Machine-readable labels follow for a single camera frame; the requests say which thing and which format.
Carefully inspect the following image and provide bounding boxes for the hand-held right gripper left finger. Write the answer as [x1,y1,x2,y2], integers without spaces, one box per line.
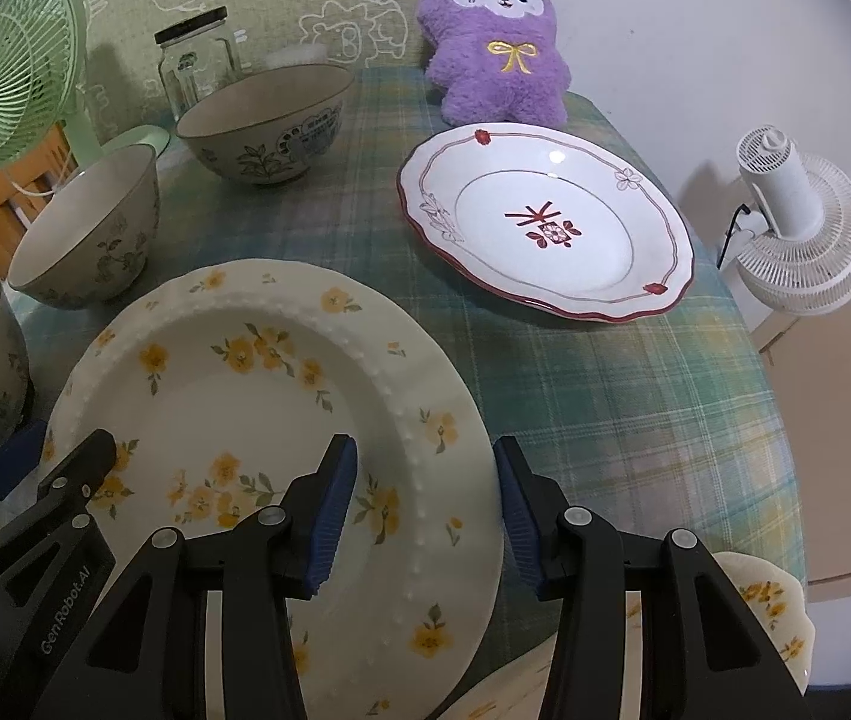
[50,433,360,720]

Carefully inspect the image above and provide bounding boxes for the plaid tablecloth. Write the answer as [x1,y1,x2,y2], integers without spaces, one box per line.
[5,64,808,691]

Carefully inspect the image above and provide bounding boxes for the scalloped yellow flower plate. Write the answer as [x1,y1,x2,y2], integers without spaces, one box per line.
[432,551,817,720]

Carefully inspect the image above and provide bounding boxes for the medium leaf pattern bowl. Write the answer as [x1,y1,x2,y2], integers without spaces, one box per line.
[5,142,161,311]

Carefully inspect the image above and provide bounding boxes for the white fan power cable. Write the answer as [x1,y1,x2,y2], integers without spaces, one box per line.
[5,172,85,203]

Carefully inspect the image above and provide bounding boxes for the glass jar with black lid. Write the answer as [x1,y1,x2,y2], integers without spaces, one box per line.
[154,6,246,125]

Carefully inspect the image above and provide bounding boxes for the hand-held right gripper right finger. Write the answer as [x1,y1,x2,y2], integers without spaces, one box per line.
[491,435,808,720]

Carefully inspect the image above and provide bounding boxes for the purple plush toy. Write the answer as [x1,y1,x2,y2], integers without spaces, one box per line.
[416,0,572,127]

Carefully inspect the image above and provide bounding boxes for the grey shallow bowl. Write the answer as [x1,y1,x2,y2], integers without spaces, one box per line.
[174,64,355,187]

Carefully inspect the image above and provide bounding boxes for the white clip fan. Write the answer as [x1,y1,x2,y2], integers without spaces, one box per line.
[717,126,851,316]

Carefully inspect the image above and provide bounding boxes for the black fan cable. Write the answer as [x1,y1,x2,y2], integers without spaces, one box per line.
[717,202,752,267]

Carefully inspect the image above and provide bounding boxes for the red rim white plate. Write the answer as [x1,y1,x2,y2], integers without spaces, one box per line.
[396,122,696,323]

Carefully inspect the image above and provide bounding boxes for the green desk fan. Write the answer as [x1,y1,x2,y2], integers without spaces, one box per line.
[0,0,172,188]

